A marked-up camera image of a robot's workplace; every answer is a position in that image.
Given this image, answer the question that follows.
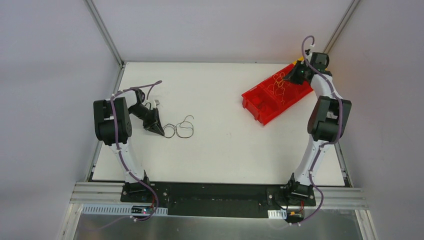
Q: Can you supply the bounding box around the front red bin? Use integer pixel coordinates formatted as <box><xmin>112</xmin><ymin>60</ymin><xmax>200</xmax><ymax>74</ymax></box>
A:
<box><xmin>241</xmin><ymin>86</ymin><xmax>282</xmax><ymax>126</ymax></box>

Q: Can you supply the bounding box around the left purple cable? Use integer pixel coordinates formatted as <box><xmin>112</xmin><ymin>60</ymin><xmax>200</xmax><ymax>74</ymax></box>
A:
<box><xmin>109</xmin><ymin>80</ymin><xmax>164</xmax><ymax>223</ymax></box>

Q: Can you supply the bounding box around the red wire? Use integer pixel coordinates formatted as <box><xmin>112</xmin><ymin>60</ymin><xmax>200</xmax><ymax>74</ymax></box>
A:
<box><xmin>255</xmin><ymin>99</ymin><xmax>274</xmax><ymax>115</ymax></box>

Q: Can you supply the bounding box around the yellow plastic bin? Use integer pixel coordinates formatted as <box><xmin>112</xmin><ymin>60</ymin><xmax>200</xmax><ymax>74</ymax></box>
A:
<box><xmin>292</xmin><ymin>56</ymin><xmax>305</xmax><ymax>65</ymax></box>

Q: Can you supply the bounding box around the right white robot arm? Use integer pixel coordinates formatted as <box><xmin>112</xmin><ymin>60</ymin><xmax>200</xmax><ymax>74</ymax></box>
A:
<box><xmin>282</xmin><ymin>49</ymin><xmax>352</xmax><ymax>205</ymax></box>

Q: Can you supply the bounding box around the orange wire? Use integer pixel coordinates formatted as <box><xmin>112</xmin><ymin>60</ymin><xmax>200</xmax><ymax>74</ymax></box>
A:
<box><xmin>266</xmin><ymin>68</ymin><xmax>296</xmax><ymax>106</ymax></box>

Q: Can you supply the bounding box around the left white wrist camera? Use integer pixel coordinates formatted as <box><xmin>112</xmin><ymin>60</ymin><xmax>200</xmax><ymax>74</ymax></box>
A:
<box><xmin>151</xmin><ymin>99</ymin><xmax>161</xmax><ymax>108</ymax></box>

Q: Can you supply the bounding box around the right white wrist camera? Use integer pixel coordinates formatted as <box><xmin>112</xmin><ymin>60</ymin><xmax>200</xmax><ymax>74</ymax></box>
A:
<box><xmin>303</xmin><ymin>44</ymin><xmax>315</xmax><ymax>62</ymax></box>

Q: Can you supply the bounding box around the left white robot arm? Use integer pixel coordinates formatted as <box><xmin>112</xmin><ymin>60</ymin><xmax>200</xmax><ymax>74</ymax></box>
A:
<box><xmin>93</xmin><ymin>87</ymin><xmax>165</xmax><ymax>203</ymax></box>

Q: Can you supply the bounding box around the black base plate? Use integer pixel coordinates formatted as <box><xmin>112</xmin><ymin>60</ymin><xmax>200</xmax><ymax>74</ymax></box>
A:
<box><xmin>120</xmin><ymin>181</ymin><xmax>316</xmax><ymax>218</ymax></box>

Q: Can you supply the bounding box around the middle red bin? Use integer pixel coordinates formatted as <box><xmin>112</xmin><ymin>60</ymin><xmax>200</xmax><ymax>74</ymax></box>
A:
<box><xmin>259</xmin><ymin>75</ymin><xmax>297</xmax><ymax>112</ymax></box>

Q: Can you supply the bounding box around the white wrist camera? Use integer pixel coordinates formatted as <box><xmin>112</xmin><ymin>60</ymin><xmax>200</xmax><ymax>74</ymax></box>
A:
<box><xmin>151</xmin><ymin>99</ymin><xmax>161</xmax><ymax>108</ymax></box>
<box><xmin>303</xmin><ymin>44</ymin><xmax>315</xmax><ymax>62</ymax></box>

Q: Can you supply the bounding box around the red bin near yellow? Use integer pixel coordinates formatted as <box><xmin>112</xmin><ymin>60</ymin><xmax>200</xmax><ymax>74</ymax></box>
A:
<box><xmin>273</xmin><ymin>63</ymin><xmax>313</xmax><ymax>101</ymax></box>

